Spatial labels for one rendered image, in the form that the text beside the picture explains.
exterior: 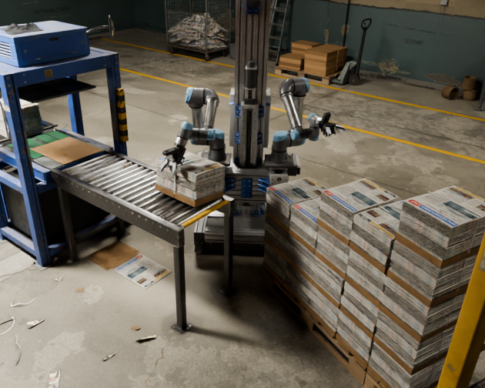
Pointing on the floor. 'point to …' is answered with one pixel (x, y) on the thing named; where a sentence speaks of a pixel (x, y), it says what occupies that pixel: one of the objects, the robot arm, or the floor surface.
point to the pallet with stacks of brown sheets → (313, 61)
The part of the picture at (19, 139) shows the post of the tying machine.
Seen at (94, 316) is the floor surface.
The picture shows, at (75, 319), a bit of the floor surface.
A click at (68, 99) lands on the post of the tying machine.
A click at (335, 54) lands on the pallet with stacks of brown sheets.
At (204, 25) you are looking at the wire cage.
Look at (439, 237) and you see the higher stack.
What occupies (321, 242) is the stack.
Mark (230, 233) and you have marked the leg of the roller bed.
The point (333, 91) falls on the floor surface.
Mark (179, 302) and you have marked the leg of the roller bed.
